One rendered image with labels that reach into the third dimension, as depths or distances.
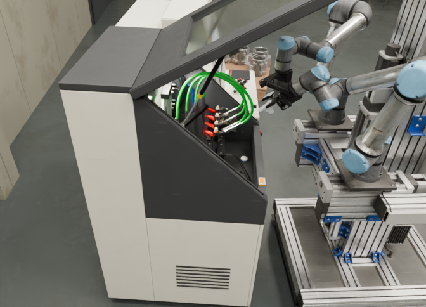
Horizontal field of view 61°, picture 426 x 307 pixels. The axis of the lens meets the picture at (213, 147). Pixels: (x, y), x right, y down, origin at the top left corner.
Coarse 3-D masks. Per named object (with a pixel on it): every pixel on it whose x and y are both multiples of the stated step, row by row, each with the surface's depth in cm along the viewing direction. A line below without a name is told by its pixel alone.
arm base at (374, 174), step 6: (372, 168) 164; (378, 168) 165; (354, 174) 169; (360, 174) 169; (366, 174) 166; (372, 174) 165; (378, 174) 166; (360, 180) 168; (366, 180) 167; (372, 180) 166; (378, 180) 168
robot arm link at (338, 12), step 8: (344, 0) 189; (352, 0) 187; (328, 8) 194; (336, 8) 191; (344, 8) 188; (352, 8) 185; (328, 16) 198; (336, 16) 191; (344, 16) 189; (336, 24) 192; (328, 32) 198; (320, 64) 204; (328, 64) 202
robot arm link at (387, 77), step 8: (376, 72) 148; (384, 72) 145; (392, 72) 142; (344, 80) 160; (352, 80) 156; (360, 80) 153; (368, 80) 150; (376, 80) 147; (384, 80) 145; (392, 80) 143; (344, 88) 159; (352, 88) 156; (360, 88) 154; (368, 88) 151; (376, 88) 150
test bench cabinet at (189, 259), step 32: (160, 224) 180; (192, 224) 179; (224, 224) 178; (160, 256) 195; (192, 256) 194; (224, 256) 192; (256, 256) 191; (160, 288) 212; (192, 288) 210; (224, 288) 208
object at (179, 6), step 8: (176, 0) 221; (184, 0) 222; (192, 0) 222; (200, 0) 223; (208, 0) 227; (168, 8) 206; (176, 8) 206; (184, 8) 207; (192, 8) 208; (168, 16) 193; (176, 16) 194; (168, 24) 192; (208, 64) 204; (224, 64) 276; (224, 72) 266; (216, 80) 211; (224, 88) 250
